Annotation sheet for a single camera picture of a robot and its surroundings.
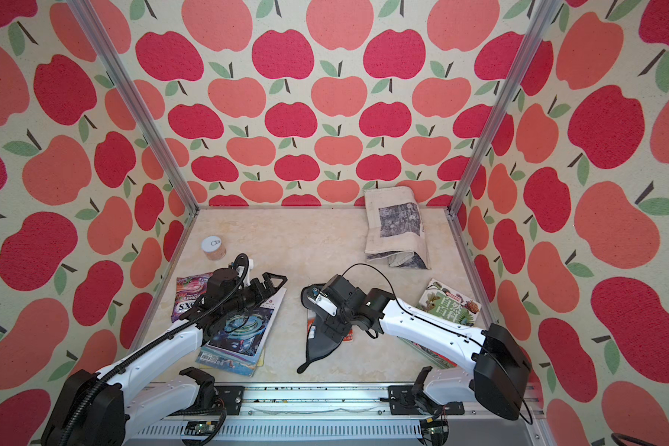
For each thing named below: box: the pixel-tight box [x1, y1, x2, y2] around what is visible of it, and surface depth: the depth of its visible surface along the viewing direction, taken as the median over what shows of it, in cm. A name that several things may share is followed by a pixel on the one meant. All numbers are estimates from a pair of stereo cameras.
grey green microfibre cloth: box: [296, 283, 343, 375], surface depth 84 cm
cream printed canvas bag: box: [364, 186, 432, 270], surface depth 110 cm
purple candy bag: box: [170, 271, 214, 323], surface depth 95 cm
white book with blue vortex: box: [196, 288, 288, 378], surface depth 83 cm
